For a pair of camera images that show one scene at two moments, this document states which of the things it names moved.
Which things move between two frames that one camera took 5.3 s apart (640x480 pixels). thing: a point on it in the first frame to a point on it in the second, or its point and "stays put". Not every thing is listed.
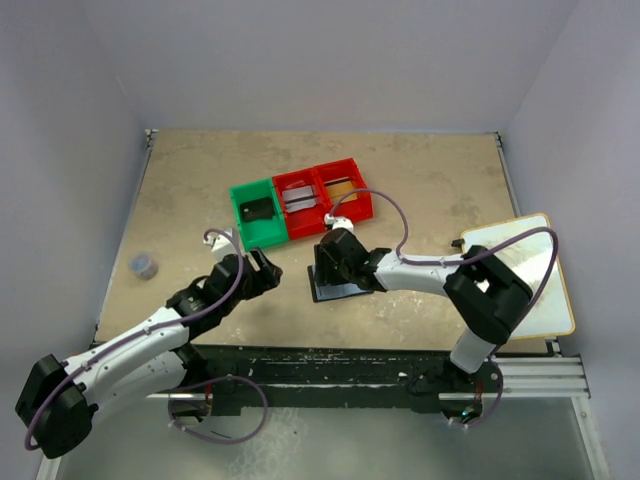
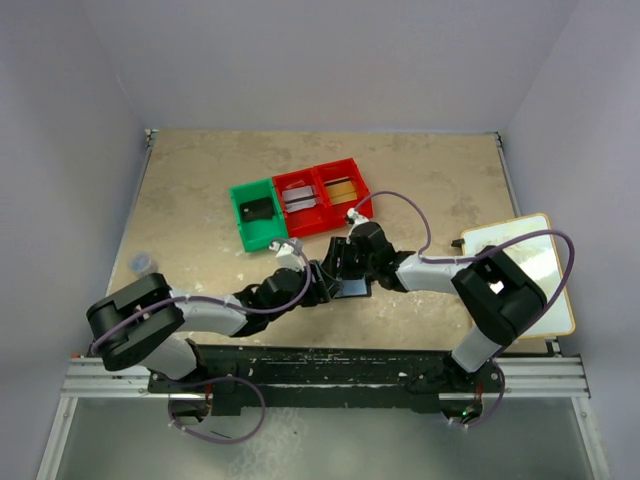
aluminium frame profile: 520,378 stays put
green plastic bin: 256,234 stays put
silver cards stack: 299,198 stays put
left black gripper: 264,278 to 322,288
